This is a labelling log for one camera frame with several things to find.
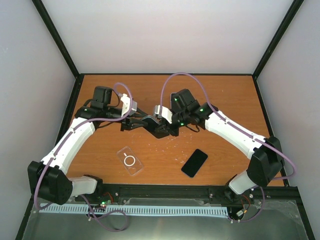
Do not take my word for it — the clear case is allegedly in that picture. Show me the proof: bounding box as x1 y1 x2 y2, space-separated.
139 114 172 140
116 146 144 176

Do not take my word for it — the blue phone black screen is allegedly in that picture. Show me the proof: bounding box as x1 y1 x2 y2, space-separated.
170 92 176 109

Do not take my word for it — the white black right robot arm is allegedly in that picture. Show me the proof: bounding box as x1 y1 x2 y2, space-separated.
154 89 284 203

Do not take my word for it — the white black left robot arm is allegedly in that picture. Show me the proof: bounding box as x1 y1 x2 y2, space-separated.
27 86 147 210

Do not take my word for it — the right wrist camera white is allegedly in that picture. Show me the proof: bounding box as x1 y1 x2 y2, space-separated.
153 105 173 124

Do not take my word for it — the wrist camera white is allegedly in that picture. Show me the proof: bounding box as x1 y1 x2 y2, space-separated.
153 105 173 124
120 93 138 117

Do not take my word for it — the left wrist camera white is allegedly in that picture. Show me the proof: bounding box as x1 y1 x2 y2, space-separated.
120 93 138 117

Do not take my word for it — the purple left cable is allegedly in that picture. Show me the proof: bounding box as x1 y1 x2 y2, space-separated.
33 82 133 232

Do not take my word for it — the purple cable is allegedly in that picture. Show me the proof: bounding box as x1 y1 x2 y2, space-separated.
159 72 298 223
33 82 133 232

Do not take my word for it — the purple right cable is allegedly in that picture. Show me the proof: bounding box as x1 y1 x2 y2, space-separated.
159 72 298 223

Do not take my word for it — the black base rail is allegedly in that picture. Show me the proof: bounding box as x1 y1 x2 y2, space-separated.
33 182 300 207

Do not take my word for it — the light blue cable duct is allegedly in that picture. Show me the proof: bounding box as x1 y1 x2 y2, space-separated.
40 203 228 218

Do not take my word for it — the black aluminium frame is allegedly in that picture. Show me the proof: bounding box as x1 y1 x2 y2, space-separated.
32 0 315 240

